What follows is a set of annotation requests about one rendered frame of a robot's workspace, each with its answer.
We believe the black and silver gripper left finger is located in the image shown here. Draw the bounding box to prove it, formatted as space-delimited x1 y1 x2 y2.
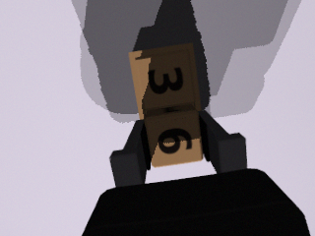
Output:
109 119 152 187

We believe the orange number cube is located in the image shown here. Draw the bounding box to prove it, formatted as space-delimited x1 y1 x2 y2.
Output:
135 50 196 111
144 104 204 167

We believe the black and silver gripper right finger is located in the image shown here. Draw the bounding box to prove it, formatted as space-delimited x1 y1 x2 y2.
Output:
198 110 247 173

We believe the brown wooden calendar stand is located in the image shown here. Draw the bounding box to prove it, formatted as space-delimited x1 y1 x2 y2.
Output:
129 42 202 120

